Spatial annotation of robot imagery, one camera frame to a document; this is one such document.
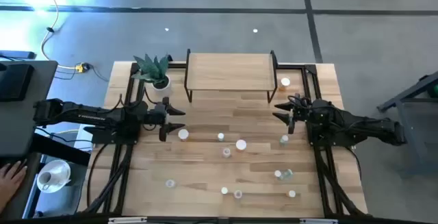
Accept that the person's hand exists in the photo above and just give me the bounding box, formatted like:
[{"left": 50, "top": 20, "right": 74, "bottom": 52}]
[{"left": 0, "top": 160, "right": 28, "bottom": 213}]

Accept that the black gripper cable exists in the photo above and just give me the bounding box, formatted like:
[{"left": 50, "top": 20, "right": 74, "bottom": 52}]
[
  {"left": 287, "top": 93, "right": 311, "bottom": 110},
  {"left": 116, "top": 86, "right": 164, "bottom": 132}
]

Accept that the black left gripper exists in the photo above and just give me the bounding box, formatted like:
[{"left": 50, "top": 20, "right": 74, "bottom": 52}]
[{"left": 146, "top": 96, "right": 187, "bottom": 142}]

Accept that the grey metal trolley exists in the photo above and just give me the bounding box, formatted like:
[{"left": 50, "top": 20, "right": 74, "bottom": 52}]
[{"left": 376, "top": 69, "right": 438, "bottom": 179}]

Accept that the black cable bundle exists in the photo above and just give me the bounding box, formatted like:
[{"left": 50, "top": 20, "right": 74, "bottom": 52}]
[
  {"left": 314, "top": 147, "right": 364, "bottom": 216},
  {"left": 83, "top": 144, "right": 135, "bottom": 215}
]

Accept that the silver metal bracket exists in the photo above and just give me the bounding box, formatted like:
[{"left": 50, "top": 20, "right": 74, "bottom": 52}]
[
  {"left": 300, "top": 218, "right": 339, "bottom": 224},
  {"left": 108, "top": 217, "right": 148, "bottom": 224}
]

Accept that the black flat box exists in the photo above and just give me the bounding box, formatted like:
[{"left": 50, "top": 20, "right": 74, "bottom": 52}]
[{"left": 0, "top": 62, "right": 35, "bottom": 102}]

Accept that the wooden shelf black metal frame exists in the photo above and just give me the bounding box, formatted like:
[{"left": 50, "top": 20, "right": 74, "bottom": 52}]
[{"left": 183, "top": 48, "right": 279, "bottom": 104}]

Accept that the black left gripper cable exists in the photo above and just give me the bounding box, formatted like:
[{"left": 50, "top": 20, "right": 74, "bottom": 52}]
[{"left": 116, "top": 86, "right": 164, "bottom": 132}]

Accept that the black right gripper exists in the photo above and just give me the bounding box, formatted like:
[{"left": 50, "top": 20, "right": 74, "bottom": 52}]
[{"left": 272, "top": 95, "right": 311, "bottom": 135}]

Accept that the black aluminium rig frame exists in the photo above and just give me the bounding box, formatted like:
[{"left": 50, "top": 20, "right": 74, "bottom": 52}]
[{"left": 77, "top": 60, "right": 370, "bottom": 224}]

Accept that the black slim bar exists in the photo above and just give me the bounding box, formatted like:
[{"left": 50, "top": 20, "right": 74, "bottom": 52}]
[{"left": 0, "top": 49, "right": 37, "bottom": 60}]

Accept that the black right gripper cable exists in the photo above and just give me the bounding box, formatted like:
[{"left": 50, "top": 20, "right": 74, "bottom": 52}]
[{"left": 287, "top": 93, "right": 311, "bottom": 110}]

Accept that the dark grey desk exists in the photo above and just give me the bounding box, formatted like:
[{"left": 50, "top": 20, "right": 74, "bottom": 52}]
[{"left": 0, "top": 59, "right": 59, "bottom": 221}]

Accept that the white floor cable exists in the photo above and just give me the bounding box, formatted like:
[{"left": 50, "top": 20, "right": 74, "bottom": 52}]
[{"left": 36, "top": 0, "right": 78, "bottom": 71}]

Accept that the white paper box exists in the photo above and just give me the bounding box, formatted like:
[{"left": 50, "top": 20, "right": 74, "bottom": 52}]
[{"left": 73, "top": 123, "right": 95, "bottom": 151}]

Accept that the green plant in white pot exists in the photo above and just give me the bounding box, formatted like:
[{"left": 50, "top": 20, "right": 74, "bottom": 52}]
[{"left": 131, "top": 53, "right": 172, "bottom": 93}]

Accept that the white cup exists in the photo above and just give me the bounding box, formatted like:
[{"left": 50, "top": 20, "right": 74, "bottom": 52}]
[{"left": 37, "top": 171, "right": 53, "bottom": 190}]

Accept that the black desk crossbar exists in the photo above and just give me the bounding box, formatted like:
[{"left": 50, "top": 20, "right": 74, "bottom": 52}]
[{"left": 31, "top": 132, "right": 92, "bottom": 167}]

